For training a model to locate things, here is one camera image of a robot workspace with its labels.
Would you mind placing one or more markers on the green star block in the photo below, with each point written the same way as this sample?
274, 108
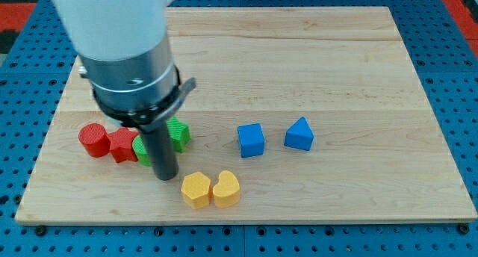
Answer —
179, 133

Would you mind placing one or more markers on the red cylinder block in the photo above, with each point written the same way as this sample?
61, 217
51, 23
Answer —
94, 138

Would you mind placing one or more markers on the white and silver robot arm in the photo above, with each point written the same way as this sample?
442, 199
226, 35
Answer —
125, 51

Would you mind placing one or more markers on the blue cube block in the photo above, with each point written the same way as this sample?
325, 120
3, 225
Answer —
251, 140

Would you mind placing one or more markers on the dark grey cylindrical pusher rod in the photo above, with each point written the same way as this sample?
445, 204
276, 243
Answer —
159, 147

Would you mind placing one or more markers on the light wooden board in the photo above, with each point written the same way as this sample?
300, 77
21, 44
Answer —
378, 155

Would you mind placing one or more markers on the red star block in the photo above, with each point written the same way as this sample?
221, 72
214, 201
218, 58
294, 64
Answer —
121, 147

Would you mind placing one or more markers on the yellow hexagon block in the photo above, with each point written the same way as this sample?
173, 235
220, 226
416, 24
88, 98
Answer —
196, 190

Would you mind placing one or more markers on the yellow heart block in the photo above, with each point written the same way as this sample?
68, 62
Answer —
226, 191

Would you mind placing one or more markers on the blue triangular prism block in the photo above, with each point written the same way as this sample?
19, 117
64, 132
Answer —
299, 135

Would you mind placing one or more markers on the green cylinder block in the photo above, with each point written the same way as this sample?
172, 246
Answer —
140, 151

